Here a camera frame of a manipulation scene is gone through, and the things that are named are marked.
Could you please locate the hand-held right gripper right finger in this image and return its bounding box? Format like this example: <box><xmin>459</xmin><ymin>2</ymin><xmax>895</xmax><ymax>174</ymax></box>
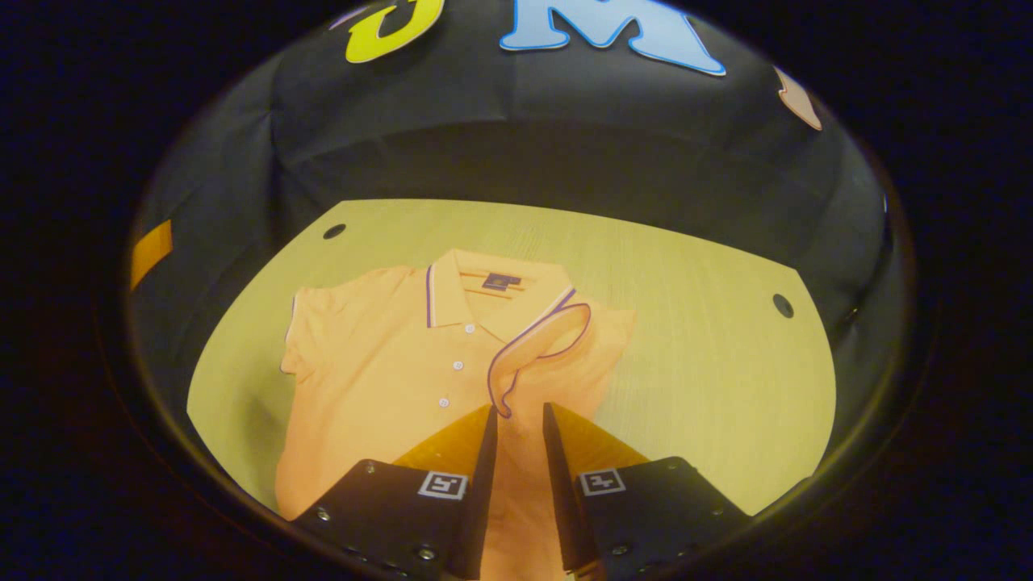
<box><xmin>542</xmin><ymin>402</ymin><xmax>753</xmax><ymax>581</ymax></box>

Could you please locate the orange T-shirt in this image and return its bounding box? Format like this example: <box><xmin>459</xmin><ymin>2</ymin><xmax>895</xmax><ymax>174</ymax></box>
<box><xmin>274</xmin><ymin>249</ymin><xmax>637</xmax><ymax>581</ymax></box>

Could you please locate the black backdrop cloth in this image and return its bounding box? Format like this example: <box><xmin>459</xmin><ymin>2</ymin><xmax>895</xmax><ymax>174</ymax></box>
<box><xmin>125</xmin><ymin>0</ymin><xmax>893</xmax><ymax>388</ymax></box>

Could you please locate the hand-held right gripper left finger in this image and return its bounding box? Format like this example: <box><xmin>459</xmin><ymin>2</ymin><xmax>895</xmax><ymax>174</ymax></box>
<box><xmin>289</xmin><ymin>403</ymin><xmax>500</xmax><ymax>581</ymax></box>

